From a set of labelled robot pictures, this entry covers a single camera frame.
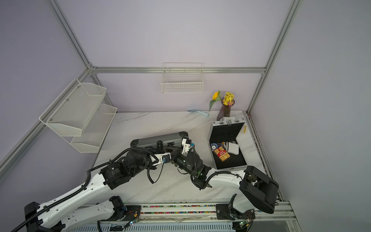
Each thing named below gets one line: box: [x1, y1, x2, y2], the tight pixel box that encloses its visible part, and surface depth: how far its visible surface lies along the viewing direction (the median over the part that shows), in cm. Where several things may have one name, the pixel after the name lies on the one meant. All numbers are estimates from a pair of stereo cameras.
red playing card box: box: [214, 146, 231, 162], surface depth 95 cm
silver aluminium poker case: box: [208, 116, 248, 171], surface depth 93 cm
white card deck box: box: [227, 142, 240, 156], surface depth 97 cm
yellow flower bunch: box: [222, 91, 235, 107], surface depth 98 cm
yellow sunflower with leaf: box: [208, 89, 222, 113], surface depth 98 cm
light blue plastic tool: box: [186, 109, 210, 117], surface depth 124 cm
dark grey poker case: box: [130, 131, 189, 148], surface depth 78 cm
